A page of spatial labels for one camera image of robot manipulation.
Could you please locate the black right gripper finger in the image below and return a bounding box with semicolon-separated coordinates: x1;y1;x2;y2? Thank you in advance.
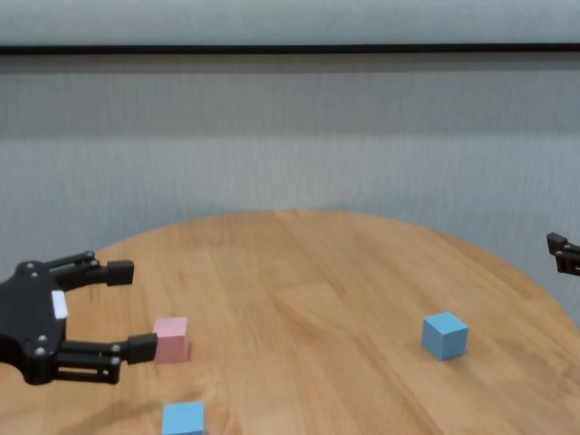
546;231;580;277

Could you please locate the blue wooden cube block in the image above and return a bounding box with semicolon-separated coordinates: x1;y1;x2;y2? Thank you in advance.
421;311;469;362
161;401;206;435

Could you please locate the black wall strip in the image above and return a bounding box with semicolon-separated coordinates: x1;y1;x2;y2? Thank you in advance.
0;42;580;57

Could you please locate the pink wooden cube block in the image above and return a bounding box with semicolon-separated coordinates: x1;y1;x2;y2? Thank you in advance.
152;316;191;363

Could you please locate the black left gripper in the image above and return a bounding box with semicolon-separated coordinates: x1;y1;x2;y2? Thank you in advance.
0;251;159;386

